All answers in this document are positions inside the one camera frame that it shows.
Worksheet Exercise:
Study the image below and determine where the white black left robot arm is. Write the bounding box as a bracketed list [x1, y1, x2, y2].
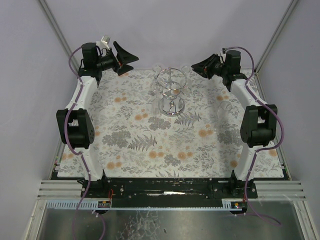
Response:
[56, 40, 139, 181]

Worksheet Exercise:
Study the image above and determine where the clear wine glass back left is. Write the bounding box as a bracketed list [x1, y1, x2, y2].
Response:
[152, 64, 164, 74]

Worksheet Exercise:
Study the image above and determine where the clear round wine glass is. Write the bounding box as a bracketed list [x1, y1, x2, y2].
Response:
[180, 65, 193, 74]

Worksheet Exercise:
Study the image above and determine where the floral patterned table mat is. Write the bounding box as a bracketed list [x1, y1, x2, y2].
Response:
[57, 70, 284, 178]

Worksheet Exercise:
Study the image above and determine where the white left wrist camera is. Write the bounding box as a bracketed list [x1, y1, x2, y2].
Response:
[96, 35, 111, 51]

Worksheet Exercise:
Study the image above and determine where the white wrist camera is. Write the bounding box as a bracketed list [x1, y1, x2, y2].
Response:
[219, 48, 227, 57]
[96, 35, 111, 51]

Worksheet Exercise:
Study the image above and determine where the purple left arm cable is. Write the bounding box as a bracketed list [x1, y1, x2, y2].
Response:
[64, 46, 107, 240]

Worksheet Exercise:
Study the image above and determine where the grey slotted cable duct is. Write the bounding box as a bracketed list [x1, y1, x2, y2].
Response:
[46, 198, 247, 212]

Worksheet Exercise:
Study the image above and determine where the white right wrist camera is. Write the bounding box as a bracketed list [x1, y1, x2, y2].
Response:
[219, 48, 227, 57]

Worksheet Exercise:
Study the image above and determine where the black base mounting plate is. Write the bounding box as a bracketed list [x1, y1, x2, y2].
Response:
[77, 176, 258, 203]

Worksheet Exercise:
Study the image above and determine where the chrome wine glass rack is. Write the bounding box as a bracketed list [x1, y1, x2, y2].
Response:
[154, 67, 188, 117]

